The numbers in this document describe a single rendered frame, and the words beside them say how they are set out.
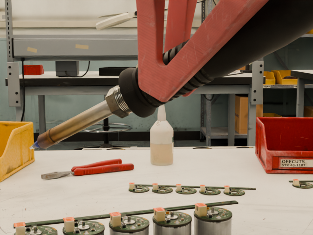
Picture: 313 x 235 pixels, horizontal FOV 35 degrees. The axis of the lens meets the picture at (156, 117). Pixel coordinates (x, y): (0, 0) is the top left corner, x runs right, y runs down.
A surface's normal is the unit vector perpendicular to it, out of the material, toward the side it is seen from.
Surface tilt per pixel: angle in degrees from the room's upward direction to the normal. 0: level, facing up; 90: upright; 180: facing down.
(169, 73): 99
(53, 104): 90
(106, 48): 90
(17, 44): 90
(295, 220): 0
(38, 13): 90
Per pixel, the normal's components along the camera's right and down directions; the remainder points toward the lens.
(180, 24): -0.44, 0.08
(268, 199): 0.00, -0.99
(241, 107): 0.07, 0.15
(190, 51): -0.52, 0.28
